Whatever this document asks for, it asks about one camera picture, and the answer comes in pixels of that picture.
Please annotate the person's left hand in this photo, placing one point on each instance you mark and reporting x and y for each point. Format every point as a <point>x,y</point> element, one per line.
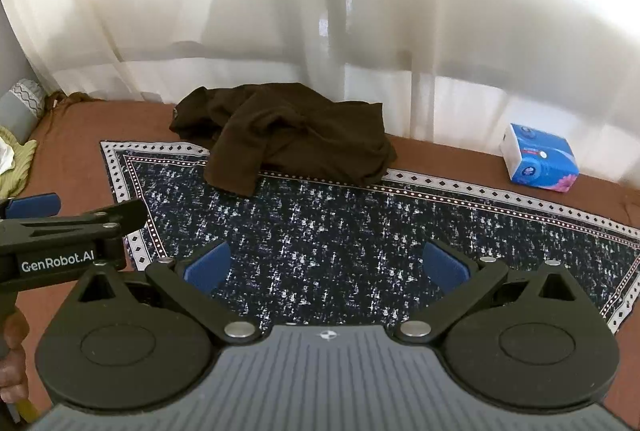
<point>15,361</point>

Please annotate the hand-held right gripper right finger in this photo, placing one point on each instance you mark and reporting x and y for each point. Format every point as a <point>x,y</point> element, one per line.
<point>445,266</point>

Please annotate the green ribbed cloth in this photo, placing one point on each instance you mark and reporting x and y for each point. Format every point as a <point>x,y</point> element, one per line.
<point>22,166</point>

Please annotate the white satin cloth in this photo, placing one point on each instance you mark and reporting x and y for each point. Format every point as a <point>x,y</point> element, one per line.
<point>5,156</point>

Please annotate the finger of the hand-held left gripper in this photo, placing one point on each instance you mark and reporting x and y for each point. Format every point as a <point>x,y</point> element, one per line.
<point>35,206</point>
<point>115,216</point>

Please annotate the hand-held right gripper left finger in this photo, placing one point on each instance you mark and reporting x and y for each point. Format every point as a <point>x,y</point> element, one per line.
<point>207,267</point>

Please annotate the grey patterned pillow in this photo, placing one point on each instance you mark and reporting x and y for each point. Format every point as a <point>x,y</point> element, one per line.
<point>20,111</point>

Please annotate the blue tissue pack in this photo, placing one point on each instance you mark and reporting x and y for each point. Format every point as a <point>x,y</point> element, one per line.
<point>540,161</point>

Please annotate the patterned dark blue mat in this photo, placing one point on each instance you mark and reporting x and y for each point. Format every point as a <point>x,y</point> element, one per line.
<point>350,231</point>

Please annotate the dark brown garment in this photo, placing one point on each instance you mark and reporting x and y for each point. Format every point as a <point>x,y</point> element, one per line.
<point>300,141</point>

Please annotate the white sheer curtain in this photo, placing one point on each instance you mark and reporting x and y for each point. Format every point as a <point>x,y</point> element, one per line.
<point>250,11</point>

